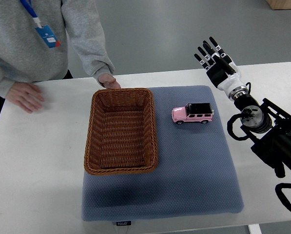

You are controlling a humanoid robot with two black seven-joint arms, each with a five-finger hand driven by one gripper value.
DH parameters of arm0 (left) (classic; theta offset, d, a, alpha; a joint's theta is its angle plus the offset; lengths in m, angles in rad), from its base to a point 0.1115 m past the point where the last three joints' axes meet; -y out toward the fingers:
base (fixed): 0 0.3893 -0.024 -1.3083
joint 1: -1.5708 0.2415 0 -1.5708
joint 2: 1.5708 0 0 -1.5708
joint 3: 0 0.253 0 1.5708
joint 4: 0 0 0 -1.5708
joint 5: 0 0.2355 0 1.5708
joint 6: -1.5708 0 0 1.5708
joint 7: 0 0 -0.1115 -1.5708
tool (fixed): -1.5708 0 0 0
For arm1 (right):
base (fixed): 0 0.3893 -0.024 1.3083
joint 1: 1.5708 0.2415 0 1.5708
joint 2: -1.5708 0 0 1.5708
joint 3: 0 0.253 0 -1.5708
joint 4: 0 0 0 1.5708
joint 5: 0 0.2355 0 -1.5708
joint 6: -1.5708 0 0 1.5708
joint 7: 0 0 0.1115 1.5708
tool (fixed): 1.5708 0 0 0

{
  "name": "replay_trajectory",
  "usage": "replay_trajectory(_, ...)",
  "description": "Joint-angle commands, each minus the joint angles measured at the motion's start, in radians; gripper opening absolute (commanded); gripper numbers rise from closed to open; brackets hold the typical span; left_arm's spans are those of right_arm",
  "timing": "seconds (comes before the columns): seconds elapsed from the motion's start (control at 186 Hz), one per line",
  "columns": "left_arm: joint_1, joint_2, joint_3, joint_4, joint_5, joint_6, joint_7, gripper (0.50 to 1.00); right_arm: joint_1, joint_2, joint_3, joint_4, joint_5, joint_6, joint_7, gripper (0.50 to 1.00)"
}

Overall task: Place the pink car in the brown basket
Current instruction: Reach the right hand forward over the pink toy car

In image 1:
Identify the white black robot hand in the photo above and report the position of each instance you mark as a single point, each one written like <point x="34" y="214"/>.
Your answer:
<point x="222" y="71"/>

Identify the grey sweatshirt left forearm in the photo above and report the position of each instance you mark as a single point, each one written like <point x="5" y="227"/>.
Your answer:
<point x="87" y="37"/>

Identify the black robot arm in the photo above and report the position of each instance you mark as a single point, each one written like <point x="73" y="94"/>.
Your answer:
<point x="266" y="125"/>

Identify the pink toy car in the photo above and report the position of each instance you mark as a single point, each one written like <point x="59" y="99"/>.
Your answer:
<point x="193" y="112"/>

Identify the brown wicker basket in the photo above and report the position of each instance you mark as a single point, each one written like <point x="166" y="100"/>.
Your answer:
<point x="121" y="136"/>

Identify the person's left hand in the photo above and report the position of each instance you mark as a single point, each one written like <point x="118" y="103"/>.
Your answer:
<point x="108" y="81"/>

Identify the person's right hand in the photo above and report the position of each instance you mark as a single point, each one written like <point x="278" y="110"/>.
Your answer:
<point x="27" y="96"/>

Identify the wooden box corner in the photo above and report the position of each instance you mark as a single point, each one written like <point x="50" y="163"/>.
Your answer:
<point x="279" y="4"/>

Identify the blue-grey padded mat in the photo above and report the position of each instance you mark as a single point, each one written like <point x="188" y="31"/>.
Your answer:
<point x="195" y="173"/>

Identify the blue ID badge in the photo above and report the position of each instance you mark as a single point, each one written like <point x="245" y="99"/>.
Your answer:
<point x="48" y="36"/>

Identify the grey sweatshirt torso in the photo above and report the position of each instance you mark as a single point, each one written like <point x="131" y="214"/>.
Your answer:
<point x="22" y="47"/>

